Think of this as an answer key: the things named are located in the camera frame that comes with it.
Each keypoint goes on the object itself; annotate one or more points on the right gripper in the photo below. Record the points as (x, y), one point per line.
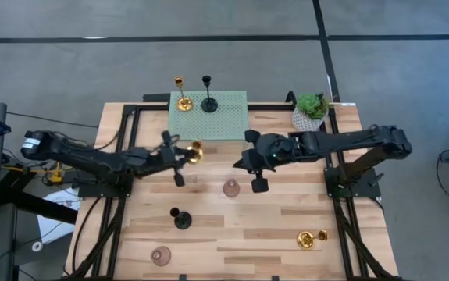
(265, 156)

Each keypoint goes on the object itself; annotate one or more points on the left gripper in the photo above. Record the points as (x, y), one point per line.
(171, 156)

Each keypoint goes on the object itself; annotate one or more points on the short gold goblet candle holder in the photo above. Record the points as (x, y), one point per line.
(197, 154)

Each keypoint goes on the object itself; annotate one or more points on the pink ribbed glass candle holder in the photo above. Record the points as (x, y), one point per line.
(161, 256)
(231, 188)

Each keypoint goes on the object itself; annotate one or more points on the slim gold candlestick holder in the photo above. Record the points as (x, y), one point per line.
(185, 104)
(305, 240)

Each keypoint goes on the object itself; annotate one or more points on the slim black candlestick holder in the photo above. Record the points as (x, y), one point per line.
(209, 105)
(184, 221)

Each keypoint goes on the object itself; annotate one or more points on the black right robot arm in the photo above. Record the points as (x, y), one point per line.
(345, 140)

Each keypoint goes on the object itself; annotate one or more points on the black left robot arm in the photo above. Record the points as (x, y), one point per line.
(91, 160)

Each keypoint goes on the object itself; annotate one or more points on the green perforated metal shelf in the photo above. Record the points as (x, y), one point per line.
(224, 121)

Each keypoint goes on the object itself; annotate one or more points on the black flat plate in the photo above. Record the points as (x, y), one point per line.
(155, 97)

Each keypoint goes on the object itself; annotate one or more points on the succulent in white patterned pot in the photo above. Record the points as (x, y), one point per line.
(306, 123)

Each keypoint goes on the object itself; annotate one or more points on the black desk support beam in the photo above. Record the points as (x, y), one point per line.
(44, 208)

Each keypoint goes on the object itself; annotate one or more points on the white paper sheet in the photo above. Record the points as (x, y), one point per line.
(52, 230)

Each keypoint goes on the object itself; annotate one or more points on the white tape roll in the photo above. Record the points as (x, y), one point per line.
(33, 246)

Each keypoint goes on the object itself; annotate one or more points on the black aluminium frame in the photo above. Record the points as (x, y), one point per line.
(271, 106)

